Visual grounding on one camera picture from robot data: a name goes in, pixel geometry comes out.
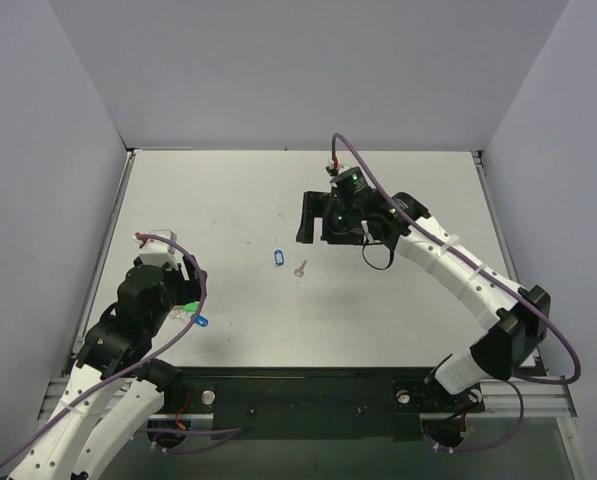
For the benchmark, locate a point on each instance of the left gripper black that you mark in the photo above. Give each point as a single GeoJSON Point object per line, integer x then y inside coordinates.
{"type": "Point", "coordinates": [192, 279]}

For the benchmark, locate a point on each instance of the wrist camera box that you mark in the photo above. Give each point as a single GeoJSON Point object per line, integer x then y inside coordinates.
{"type": "Point", "coordinates": [156, 253]}
{"type": "Point", "coordinates": [335, 167]}

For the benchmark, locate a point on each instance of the bunch of keys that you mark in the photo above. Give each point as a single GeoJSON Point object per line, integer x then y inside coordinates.
{"type": "Point", "coordinates": [178, 314]}

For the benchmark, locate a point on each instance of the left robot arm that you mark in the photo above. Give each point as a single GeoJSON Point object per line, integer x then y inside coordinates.
{"type": "Point", "coordinates": [118, 379]}

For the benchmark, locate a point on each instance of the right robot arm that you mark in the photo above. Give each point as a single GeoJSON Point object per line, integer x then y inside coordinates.
{"type": "Point", "coordinates": [511, 315]}

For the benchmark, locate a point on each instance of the silver key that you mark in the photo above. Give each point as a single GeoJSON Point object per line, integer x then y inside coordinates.
{"type": "Point", "coordinates": [299, 272]}

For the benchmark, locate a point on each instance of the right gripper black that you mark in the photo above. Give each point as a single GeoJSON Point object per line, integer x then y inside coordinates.
{"type": "Point", "coordinates": [319, 220]}

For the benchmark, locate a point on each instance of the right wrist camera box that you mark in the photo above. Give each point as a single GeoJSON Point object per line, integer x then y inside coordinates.
{"type": "Point", "coordinates": [335, 167]}

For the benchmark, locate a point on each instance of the dark blue key tag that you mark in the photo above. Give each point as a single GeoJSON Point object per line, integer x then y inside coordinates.
{"type": "Point", "coordinates": [199, 320]}

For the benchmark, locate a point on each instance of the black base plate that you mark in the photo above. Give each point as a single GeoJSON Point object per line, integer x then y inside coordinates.
{"type": "Point", "coordinates": [314, 403]}

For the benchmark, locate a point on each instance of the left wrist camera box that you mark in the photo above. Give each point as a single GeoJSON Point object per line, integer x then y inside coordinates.
{"type": "Point", "coordinates": [156, 253]}

